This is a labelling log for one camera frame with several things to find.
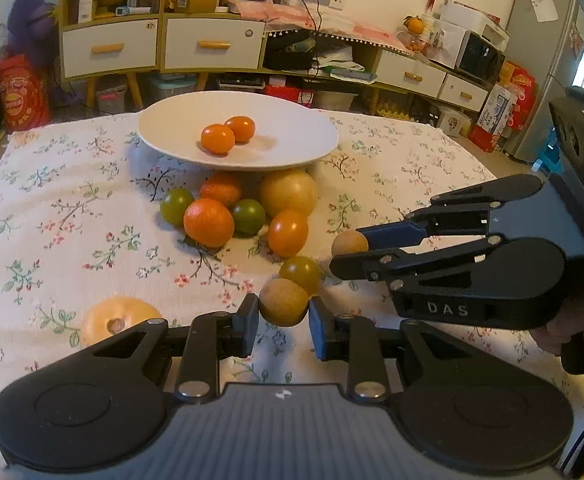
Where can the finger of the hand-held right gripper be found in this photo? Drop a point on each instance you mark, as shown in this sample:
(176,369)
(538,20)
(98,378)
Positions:
(391,234)
(361,266)

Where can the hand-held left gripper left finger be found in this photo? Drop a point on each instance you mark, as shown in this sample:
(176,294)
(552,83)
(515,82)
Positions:
(247,327)

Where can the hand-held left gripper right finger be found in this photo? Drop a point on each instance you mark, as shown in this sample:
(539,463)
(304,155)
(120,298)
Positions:
(319,332)

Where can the brown longan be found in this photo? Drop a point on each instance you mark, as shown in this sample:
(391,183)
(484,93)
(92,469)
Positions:
(283,302)
(348,244)

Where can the olive brown tomato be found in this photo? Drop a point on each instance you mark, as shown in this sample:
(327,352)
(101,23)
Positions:
(302,272)

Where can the large orange tomato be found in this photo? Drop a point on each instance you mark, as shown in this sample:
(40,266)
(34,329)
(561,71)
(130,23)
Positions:
(288,232)

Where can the yellow round pear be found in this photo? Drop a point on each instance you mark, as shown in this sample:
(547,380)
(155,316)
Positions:
(288,192)

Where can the smooth orange tangerine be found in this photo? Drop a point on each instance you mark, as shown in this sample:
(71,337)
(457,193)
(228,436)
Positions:
(209,222)

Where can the yellow fruit with stem dimple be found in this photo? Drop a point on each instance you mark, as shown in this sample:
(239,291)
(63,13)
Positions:
(117,317)

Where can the bumpy dark orange tangerine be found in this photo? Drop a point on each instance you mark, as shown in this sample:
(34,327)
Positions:
(221,187)

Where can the white ribbed plate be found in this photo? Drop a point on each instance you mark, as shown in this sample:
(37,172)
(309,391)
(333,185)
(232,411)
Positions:
(282,130)

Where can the person's right hand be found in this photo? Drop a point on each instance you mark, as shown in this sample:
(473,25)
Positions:
(550,337)

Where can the green tomato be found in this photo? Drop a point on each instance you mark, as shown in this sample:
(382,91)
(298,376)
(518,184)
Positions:
(249,216)
(176,206)

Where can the blue stool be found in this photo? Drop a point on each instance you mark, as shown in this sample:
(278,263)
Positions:
(549,152)

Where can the low cabinet with white drawers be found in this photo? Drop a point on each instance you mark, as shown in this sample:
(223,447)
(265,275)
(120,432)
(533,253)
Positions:
(411,75)

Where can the red box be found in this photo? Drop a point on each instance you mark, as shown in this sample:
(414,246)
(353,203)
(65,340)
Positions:
(287,96)

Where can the red gift bags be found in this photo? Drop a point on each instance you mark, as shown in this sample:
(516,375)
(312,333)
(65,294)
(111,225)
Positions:
(509,105)

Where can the small orange tomato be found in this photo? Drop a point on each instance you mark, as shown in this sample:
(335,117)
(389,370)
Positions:
(242,127)
(218,139)

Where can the floral tablecloth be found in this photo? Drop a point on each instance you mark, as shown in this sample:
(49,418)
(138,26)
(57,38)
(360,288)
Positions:
(72,240)

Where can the black and white microwave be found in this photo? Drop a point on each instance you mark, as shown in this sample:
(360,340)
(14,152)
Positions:
(479,55)

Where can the black bag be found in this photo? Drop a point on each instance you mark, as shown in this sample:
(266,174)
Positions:
(287,55)

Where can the orange on glass stand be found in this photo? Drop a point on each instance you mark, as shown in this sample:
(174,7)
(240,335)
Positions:
(414,24)

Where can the silver fridge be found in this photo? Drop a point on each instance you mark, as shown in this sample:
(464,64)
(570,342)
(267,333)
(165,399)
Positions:
(541,60)

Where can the pink cloth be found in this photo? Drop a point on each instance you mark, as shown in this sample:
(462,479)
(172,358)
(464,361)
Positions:
(322,22)

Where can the white box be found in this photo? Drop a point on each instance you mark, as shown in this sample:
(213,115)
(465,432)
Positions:
(469,17)

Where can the clear storage box teal lid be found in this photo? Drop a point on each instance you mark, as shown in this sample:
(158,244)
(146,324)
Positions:
(172,90)

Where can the small clear storage box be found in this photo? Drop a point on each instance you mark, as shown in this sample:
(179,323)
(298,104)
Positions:
(112,97)

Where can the yellow cabinet with white drawers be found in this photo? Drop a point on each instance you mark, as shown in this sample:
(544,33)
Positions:
(162,12)

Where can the red cylindrical bin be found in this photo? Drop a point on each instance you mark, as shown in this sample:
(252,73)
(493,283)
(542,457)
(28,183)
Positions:
(22,92)

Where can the purple plush toy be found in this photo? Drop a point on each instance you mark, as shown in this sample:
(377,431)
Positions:
(34,20)

